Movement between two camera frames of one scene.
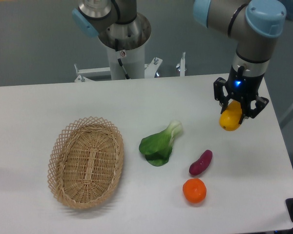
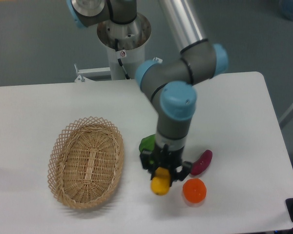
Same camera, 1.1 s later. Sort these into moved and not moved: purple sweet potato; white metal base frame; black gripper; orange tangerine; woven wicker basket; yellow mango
Moved: yellow mango; black gripper
Not moved: white metal base frame; woven wicker basket; orange tangerine; purple sweet potato
